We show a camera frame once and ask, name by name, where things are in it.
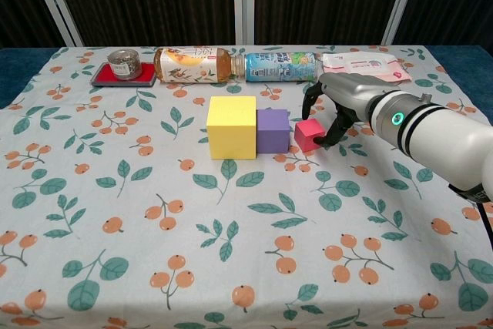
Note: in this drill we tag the pink wet wipes pack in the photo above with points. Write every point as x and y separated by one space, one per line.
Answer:
358 65

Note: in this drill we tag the purple cube block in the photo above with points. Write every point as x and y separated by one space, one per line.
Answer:
272 134

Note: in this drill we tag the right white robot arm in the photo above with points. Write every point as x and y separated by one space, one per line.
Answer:
443 140

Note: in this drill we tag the small pink foam cube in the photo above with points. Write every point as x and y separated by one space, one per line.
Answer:
306 134

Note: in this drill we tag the large yellow foam cube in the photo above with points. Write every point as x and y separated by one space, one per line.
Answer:
231 128

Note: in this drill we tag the small round metal tin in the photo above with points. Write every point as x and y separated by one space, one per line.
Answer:
123 65

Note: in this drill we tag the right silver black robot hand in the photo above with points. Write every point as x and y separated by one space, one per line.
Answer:
350 96

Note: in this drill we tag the floral print tablecloth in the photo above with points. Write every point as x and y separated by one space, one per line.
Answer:
231 229

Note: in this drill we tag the blue label drink bottle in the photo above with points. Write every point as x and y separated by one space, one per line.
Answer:
281 67

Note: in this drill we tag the amber tea plastic bottle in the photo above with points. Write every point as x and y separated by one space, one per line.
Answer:
188 67

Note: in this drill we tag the red ink pad tray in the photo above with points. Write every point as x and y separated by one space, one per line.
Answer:
102 76

